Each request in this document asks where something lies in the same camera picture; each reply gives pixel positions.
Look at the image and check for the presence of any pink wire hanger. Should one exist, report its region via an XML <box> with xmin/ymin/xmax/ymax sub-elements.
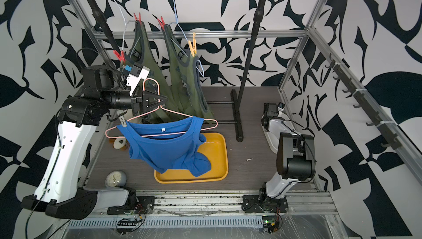
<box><xmin>104</xmin><ymin>78</ymin><xmax>219</xmax><ymax>140</ymax></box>

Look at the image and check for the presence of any blue tank top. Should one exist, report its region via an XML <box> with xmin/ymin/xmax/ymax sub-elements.
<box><xmin>117</xmin><ymin>117</ymin><xmax>212</xmax><ymax>177</ymax></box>

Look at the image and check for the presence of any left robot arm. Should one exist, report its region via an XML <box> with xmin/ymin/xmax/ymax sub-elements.
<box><xmin>21</xmin><ymin>64</ymin><xmax>167</xmax><ymax>220</ymax></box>

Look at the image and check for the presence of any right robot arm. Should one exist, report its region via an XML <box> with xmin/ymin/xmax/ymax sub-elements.
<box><xmin>258</xmin><ymin>102</ymin><xmax>316</xmax><ymax>210</ymax></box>

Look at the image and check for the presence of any green tank top left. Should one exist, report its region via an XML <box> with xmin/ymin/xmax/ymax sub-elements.
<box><xmin>122</xmin><ymin>20</ymin><xmax>177</xmax><ymax>109</ymax></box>

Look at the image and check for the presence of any green tank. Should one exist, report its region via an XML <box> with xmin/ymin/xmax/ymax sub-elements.
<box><xmin>162</xmin><ymin>24</ymin><xmax>214</xmax><ymax>119</ymax></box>
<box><xmin>122</xmin><ymin>20</ymin><xmax>177</xmax><ymax>109</ymax></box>

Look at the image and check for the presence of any green tank top right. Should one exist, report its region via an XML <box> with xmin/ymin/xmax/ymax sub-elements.
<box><xmin>162</xmin><ymin>24</ymin><xmax>214</xmax><ymax>119</ymax></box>

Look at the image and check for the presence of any brown white plush piece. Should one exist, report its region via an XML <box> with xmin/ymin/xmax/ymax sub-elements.
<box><xmin>113</xmin><ymin>138</ymin><xmax>126</xmax><ymax>150</ymax></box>

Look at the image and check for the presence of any red clothespin lower left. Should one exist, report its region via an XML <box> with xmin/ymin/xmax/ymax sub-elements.
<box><xmin>113</xmin><ymin>50</ymin><xmax>126</xmax><ymax>63</ymax></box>

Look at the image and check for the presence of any tan clothespin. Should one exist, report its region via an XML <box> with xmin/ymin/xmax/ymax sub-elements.
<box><xmin>188</xmin><ymin>32</ymin><xmax>197</xmax><ymax>57</ymax></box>

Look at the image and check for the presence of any small round clock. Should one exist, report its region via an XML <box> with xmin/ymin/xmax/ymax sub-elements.
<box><xmin>105</xmin><ymin>170</ymin><xmax>127</xmax><ymax>188</ymax></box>

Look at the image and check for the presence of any red clothespin upper left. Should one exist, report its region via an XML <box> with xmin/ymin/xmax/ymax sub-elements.
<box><xmin>134</xmin><ymin>13</ymin><xmax>142</xmax><ymax>24</ymax></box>

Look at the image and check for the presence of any yellow plastic tray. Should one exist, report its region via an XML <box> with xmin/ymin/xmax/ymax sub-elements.
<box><xmin>154</xmin><ymin>132</ymin><xmax>229</xmax><ymax>184</ymax></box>

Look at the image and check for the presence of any small circuit board left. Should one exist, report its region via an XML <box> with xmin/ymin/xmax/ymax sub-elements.
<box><xmin>115</xmin><ymin>214</ymin><xmax>146</xmax><ymax>235</ymax></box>

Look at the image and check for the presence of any small circuit board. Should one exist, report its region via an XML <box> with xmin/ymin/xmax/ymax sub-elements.
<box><xmin>262</xmin><ymin>215</ymin><xmax>283</xmax><ymax>234</ymax></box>
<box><xmin>115</xmin><ymin>214</ymin><xmax>146</xmax><ymax>235</ymax></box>

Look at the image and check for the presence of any white plastic bin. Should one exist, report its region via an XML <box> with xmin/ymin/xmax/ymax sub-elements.
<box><xmin>261</xmin><ymin>112</ymin><xmax>282</xmax><ymax>154</ymax></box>

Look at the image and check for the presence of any small circuit board right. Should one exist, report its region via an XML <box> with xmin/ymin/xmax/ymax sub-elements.
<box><xmin>262</xmin><ymin>215</ymin><xmax>283</xmax><ymax>234</ymax></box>

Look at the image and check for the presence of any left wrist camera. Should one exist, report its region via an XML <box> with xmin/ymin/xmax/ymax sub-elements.
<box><xmin>123</xmin><ymin>64</ymin><xmax>150</xmax><ymax>96</ymax></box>

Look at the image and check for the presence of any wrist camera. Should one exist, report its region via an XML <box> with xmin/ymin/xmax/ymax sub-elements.
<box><xmin>123</xmin><ymin>64</ymin><xmax>150</xmax><ymax>96</ymax></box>
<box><xmin>277</xmin><ymin>102</ymin><xmax>285</xmax><ymax>112</ymax></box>

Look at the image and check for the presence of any blue wire hanger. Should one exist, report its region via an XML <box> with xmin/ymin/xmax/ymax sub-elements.
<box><xmin>166</xmin><ymin>0</ymin><xmax>206</xmax><ymax>78</ymax></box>

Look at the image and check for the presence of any white wire hanger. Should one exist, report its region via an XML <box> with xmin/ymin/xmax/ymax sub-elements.
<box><xmin>110</xmin><ymin>0</ymin><xmax>136</xmax><ymax>55</ymax></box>

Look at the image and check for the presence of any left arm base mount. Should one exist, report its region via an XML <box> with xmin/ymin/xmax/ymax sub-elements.
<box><xmin>107</xmin><ymin>193</ymin><xmax>156</xmax><ymax>215</ymax></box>

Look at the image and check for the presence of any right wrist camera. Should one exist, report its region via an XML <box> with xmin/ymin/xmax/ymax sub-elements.
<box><xmin>277</xmin><ymin>102</ymin><xmax>285</xmax><ymax>112</ymax></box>

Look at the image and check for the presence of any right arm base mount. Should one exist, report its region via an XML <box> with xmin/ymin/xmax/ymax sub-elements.
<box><xmin>241</xmin><ymin>195</ymin><xmax>289</xmax><ymax>213</ymax></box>

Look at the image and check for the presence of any black wall hook rail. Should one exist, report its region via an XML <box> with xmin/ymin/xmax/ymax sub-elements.
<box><xmin>327</xmin><ymin>56</ymin><xmax>403</xmax><ymax>150</ymax></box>

